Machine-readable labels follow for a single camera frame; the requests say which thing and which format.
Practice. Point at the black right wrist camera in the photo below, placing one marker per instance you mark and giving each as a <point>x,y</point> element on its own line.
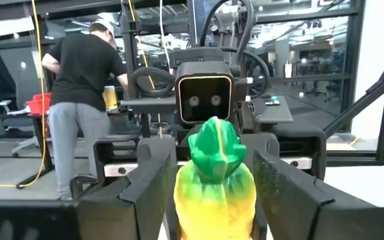
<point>205,96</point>

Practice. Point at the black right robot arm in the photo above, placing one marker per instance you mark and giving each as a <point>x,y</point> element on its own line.
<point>195,55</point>

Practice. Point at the yellow toy pineapple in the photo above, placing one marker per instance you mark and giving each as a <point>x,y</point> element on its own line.
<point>215,186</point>

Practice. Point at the black device with indicator light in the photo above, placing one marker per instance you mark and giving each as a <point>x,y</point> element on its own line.
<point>272,101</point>

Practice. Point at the black side desk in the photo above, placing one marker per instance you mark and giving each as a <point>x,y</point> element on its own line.
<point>38,143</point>

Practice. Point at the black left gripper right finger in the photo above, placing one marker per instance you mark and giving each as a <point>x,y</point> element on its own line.
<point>288,206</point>

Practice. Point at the white cup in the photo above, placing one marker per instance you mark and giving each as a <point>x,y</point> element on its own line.
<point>288,70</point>

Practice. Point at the red plastic bin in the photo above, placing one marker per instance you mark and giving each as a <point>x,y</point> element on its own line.
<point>38,103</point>

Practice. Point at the yellow and white canister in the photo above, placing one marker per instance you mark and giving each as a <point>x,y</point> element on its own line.
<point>110,98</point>

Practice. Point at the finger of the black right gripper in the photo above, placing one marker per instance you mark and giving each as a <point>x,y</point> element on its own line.
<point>155,150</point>
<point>265,143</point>

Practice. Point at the grey office chair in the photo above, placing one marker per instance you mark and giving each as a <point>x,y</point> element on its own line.
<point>15,110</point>

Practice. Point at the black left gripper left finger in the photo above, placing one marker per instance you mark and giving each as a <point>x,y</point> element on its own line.
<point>128,213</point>

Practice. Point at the person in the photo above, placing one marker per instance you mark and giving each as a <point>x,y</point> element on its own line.
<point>82,73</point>

